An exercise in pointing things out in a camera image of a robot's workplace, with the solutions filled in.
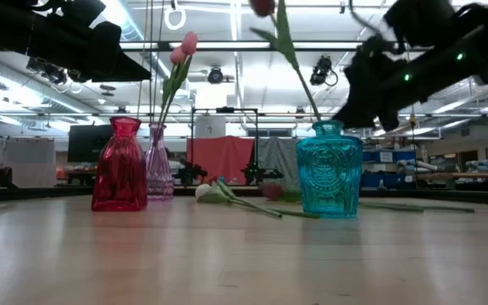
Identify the purple glass vase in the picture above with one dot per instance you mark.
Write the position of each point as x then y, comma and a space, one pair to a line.
160, 178

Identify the white board panel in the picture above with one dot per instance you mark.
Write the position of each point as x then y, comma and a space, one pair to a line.
28, 156

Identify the blue storage bin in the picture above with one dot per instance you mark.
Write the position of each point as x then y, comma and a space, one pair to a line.
388, 180

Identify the red cloth backdrop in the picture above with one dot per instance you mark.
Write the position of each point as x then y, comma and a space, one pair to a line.
220, 156

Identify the white cylinder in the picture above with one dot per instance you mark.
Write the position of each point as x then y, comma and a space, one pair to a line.
210, 127

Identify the grey cloth backdrop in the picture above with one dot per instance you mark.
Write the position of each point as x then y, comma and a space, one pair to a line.
278, 156

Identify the blue bin with white label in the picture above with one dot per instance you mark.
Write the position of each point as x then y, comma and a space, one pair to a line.
396, 156

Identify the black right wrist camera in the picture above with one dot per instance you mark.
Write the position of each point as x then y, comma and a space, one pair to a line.
417, 21

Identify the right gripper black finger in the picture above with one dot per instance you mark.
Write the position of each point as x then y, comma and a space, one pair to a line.
358, 114
390, 120

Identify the black overhead beam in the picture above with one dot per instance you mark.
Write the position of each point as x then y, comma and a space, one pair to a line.
227, 46

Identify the teal glass vase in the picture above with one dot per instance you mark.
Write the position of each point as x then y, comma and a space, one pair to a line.
328, 178

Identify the black monitor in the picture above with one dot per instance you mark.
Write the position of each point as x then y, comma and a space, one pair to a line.
83, 144

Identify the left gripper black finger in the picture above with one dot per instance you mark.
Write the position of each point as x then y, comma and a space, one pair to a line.
121, 70

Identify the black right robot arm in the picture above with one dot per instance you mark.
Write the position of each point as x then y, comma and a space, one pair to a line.
460, 68

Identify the black metal stand frame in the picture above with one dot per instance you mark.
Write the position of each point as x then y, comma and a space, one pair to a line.
225, 109

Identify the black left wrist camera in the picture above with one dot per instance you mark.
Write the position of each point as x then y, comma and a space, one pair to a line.
83, 10

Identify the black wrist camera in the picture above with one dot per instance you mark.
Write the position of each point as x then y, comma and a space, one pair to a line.
83, 10
417, 21

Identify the red glass vase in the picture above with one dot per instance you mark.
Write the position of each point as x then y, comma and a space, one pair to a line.
119, 169

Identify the long wooden table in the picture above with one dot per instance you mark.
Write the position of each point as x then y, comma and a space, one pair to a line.
460, 175

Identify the small black robot arm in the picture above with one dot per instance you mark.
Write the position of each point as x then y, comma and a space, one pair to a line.
261, 173
190, 171

